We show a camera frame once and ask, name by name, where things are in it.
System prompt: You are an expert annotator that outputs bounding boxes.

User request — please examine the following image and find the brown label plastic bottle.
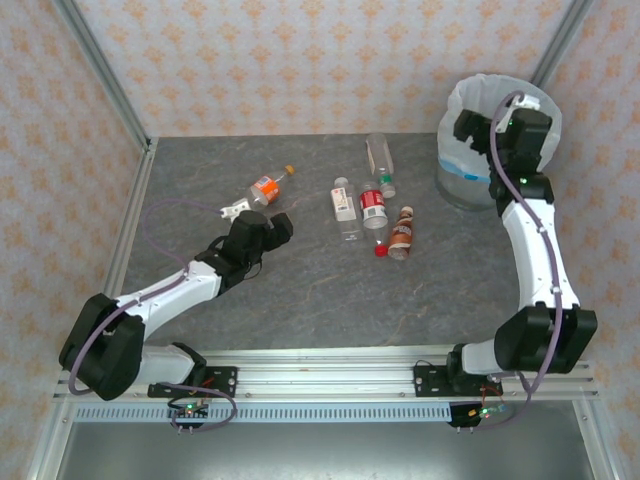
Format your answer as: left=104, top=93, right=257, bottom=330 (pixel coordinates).
left=386, top=204, right=418, bottom=263

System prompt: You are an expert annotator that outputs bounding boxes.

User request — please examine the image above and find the white label clear plastic bottle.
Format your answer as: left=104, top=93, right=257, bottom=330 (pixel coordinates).
left=328, top=176, right=364, bottom=245

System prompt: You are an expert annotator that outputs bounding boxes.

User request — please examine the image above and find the aluminium side frame bar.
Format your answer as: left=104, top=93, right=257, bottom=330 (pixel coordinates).
left=102, top=138, right=160, bottom=301
left=509, top=199, right=616, bottom=480

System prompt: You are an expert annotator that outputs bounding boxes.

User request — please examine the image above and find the translucent round waste bin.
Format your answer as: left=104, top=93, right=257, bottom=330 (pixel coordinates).
left=434, top=154, right=501, bottom=212

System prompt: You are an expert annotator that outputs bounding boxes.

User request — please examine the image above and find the orange label plastic bottle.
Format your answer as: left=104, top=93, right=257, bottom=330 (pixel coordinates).
left=246, top=164, right=297, bottom=209

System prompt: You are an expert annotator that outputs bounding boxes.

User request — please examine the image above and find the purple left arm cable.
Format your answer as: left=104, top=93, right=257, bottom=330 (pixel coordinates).
left=67, top=198, right=238, bottom=434

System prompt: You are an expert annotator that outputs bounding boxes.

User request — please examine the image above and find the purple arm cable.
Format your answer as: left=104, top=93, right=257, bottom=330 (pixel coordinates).
left=457, top=89, right=564, bottom=434
left=67, top=198, right=238, bottom=434

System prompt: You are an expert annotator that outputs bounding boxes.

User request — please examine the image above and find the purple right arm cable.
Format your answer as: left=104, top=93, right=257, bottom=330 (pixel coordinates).
left=457, top=89, right=564, bottom=434

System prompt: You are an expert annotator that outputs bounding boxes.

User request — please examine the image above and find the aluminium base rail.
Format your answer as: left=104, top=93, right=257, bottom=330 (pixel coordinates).
left=52, top=344, right=600, bottom=402

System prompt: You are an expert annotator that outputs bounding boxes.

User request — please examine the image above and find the clear green cap plastic bottle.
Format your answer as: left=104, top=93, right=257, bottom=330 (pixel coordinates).
left=365, top=131, right=398, bottom=200

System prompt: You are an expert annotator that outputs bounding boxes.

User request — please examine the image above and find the red label red cap bottle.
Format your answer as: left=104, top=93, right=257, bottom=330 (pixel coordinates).
left=359, top=181, right=391, bottom=259

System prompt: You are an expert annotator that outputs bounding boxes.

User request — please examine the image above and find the white lined waste bin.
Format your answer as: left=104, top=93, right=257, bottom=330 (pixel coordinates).
left=437, top=73, right=564, bottom=174

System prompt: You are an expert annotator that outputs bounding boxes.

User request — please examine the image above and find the grey slotted cable duct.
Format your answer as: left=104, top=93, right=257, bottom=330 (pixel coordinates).
left=74, top=403, right=454, bottom=424

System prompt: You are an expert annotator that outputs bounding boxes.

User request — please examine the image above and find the small green circuit board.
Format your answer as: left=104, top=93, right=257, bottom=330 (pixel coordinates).
left=449, top=402, right=512, bottom=429
left=167, top=399, right=210, bottom=420

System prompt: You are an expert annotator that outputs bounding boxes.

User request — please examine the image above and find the grey metal sheet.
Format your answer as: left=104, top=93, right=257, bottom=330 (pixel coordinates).
left=54, top=421, right=600, bottom=480

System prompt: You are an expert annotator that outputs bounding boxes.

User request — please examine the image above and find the aluminium frame post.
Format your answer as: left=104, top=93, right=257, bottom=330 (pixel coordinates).
left=529, top=0, right=596, bottom=87
left=52, top=0, right=153, bottom=151

